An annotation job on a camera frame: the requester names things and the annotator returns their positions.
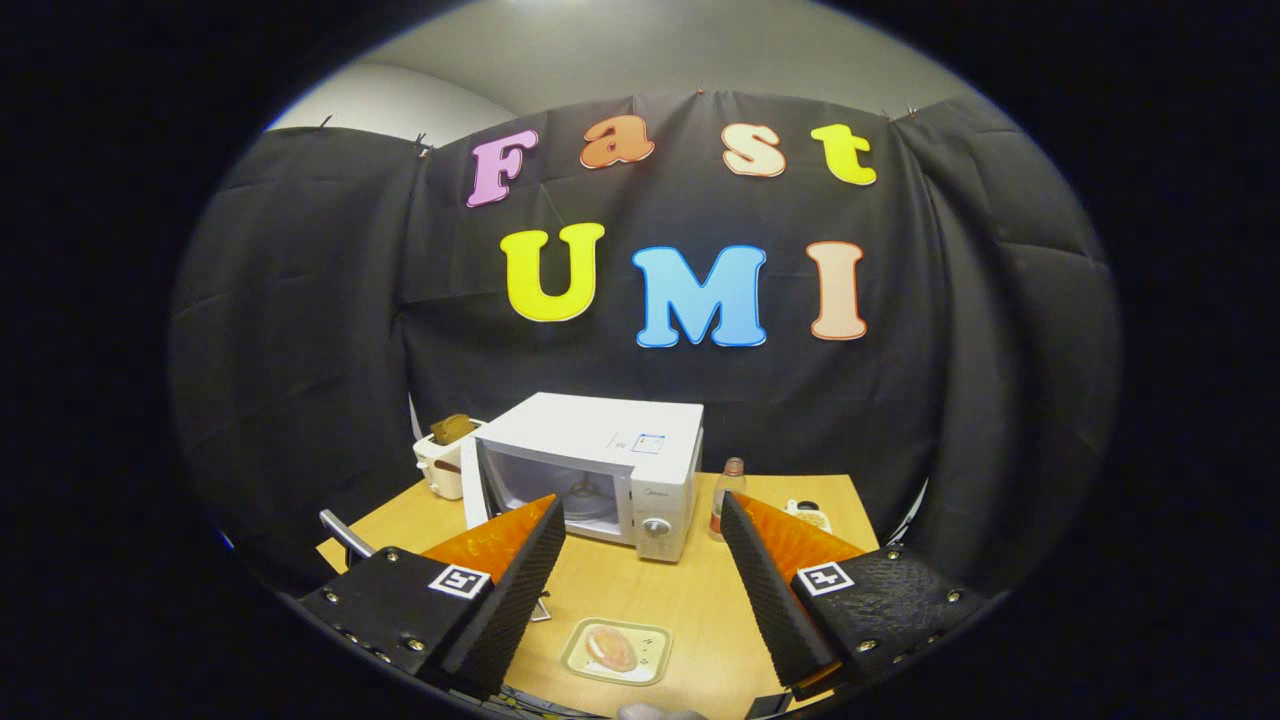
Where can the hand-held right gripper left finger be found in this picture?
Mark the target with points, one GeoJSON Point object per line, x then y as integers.
{"type": "Point", "coordinates": [510, 610]}

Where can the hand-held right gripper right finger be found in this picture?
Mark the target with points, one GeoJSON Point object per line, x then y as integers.
{"type": "Point", "coordinates": [770, 600]}

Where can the pinkish bread bun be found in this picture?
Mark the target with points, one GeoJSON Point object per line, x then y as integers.
{"type": "Point", "coordinates": [611, 650]}

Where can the white microwave oven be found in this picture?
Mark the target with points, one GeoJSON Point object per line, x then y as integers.
{"type": "Point", "coordinates": [600, 420]}

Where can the white divided plate with beans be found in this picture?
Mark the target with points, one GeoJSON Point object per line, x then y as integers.
{"type": "Point", "coordinates": [810, 515]}

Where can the white toaster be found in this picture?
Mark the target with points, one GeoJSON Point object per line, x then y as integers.
{"type": "Point", "coordinates": [440, 475]}

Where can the clear bottle with red label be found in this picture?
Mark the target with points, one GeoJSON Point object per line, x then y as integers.
{"type": "Point", "coordinates": [726, 495]}

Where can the small cream tray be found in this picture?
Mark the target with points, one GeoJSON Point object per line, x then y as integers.
{"type": "Point", "coordinates": [650, 655]}

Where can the brown toast slice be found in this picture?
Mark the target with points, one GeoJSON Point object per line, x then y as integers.
{"type": "Point", "coordinates": [453, 429]}

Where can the black backdrop cloth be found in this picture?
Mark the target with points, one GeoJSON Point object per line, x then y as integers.
{"type": "Point", "coordinates": [300, 350]}

